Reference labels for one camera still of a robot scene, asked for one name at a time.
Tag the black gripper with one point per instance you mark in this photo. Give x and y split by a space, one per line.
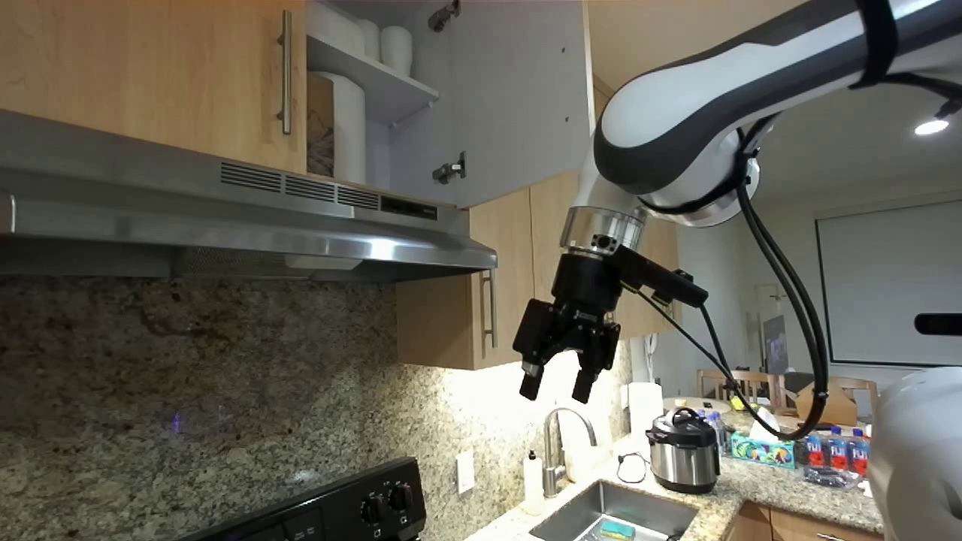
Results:
577 317

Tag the wooden overhead cabinet door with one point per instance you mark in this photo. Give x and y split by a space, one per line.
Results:
512 98

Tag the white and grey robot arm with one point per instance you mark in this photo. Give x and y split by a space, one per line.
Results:
680 142

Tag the tall wooden cabinet door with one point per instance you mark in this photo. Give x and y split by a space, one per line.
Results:
469 320

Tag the white rolls in cabinet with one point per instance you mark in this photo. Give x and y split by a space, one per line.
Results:
393 46

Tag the left wooden cabinet door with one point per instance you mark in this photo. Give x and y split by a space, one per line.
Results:
211 75

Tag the white paper towel roll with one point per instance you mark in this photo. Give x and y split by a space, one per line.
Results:
644 405

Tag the white soap dispenser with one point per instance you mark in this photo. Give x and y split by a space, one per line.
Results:
532 478

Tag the silver kitchen faucet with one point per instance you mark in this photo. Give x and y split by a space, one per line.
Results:
557 471

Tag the silver black pressure cooker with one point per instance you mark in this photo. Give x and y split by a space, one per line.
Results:
685 452

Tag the stainless steel sink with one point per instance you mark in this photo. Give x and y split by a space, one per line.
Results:
609 511

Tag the wooden chair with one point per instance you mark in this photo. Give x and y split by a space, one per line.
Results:
754 384

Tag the teal tissue box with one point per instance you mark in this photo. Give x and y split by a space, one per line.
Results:
780 454

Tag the black stove control panel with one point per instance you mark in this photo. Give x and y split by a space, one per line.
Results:
382 504

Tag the pack of water bottles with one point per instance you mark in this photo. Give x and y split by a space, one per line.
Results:
837 457

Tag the white projector screen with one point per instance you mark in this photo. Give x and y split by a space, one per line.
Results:
878 271

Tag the stainless steel range hood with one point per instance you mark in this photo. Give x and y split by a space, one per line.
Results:
78 185

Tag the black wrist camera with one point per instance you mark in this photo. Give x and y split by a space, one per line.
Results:
638 271

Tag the white wall outlet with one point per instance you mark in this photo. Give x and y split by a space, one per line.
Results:
464 473

